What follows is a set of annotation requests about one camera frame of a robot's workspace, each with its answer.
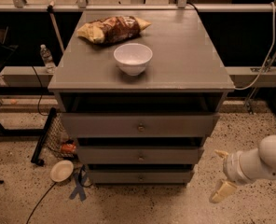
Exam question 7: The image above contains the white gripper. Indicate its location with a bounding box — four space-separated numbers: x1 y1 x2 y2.
209 149 245 203

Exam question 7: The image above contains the grey bottom drawer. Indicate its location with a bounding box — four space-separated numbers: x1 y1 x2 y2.
89 170 194 184

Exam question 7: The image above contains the grey drawer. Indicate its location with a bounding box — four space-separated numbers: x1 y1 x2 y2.
89 170 194 184
76 147 204 164
61 113 219 138

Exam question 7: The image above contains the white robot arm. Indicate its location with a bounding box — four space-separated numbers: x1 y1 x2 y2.
210 135 276 203

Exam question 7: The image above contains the grey drawer cabinet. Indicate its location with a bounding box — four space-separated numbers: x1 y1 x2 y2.
48 10 234 183

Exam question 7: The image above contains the grey middle drawer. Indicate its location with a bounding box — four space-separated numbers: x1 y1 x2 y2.
76 147 204 164

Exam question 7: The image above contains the grey top drawer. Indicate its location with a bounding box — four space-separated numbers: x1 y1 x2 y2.
61 113 219 138

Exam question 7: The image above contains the white bowl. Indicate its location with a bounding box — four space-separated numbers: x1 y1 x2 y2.
114 43 153 76

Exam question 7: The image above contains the blue tape cross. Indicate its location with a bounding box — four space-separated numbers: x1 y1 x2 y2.
69 166 88 202

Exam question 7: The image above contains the orange can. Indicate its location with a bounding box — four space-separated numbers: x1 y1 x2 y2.
61 143 76 154

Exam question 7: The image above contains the brown yellow chip bag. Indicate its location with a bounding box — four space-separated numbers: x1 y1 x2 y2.
76 16 151 44

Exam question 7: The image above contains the clear plastic water bottle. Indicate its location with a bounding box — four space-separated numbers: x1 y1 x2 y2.
40 44 56 74

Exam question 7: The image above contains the grey low bench beam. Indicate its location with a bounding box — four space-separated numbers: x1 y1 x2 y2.
0 66 52 88

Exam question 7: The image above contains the white cable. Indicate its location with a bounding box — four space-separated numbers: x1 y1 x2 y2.
233 2 276 91

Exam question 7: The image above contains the black floor cable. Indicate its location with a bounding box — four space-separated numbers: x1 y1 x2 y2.
25 181 58 224

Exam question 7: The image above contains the black mesh net frame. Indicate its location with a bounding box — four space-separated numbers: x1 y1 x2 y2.
31 108 76 166

